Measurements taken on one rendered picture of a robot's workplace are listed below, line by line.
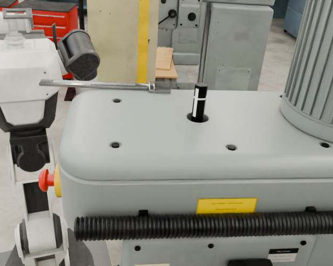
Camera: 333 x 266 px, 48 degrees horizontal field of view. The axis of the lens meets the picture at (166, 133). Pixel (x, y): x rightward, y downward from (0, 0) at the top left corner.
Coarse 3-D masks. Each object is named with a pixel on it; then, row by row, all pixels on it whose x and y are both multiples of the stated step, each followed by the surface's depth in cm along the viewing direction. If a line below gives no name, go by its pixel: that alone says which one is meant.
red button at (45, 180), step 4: (44, 172) 64; (48, 172) 66; (40, 176) 64; (44, 176) 64; (48, 176) 65; (52, 176) 65; (40, 180) 64; (44, 180) 64; (48, 180) 65; (52, 180) 65; (40, 184) 64; (44, 184) 64; (48, 184) 65; (52, 184) 65; (44, 188) 64
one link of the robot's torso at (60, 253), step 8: (64, 224) 153; (16, 232) 148; (64, 232) 151; (16, 240) 147; (64, 240) 152; (64, 248) 156; (24, 256) 153; (32, 256) 153; (40, 256) 154; (48, 256) 167; (56, 256) 158; (64, 256) 160; (32, 264) 156; (40, 264) 170; (48, 264) 171; (56, 264) 162; (64, 264) 177
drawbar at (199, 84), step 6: (198, 84) 59; (204, 84) 59; (204, 90) 59; (198, 96) 59; (204, 96) 59; (198, 102) 60; (204, 102) 60; (192, 108) 61; (198, 108) 60; (204, 108) 61; (192, 114) 61; (198, 114) 61; (192, 120) 62; (198, 120) 61
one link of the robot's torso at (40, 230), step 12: (12, 168) 139; (12, 180) 139; (24, 180) 140; (36, 180) 142; (24, 192) 144; (36, 192) 147; (48, 192) 144; (24, 204) 141; (36, 204) 148; (48, 204) 150; (24, 216) 143; (36, 216) 147; (48, 216) 147; (24, 228) 146; (36, 228) 146; (48, 228) 147; (60, 228) 151; (24, 240) 145; (36, 240) 146; (48, 240) 148; (60, 240) 151
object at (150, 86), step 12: (48, 84) 68; (60, 84) 69; (72, 84) 69; (84, 84) 69; (96, 84) 69; (108, 84) 69; (120, 84) 70; (132, 84) 70; (144, 84) 71; (156, 84) 72; (168, 84) 72
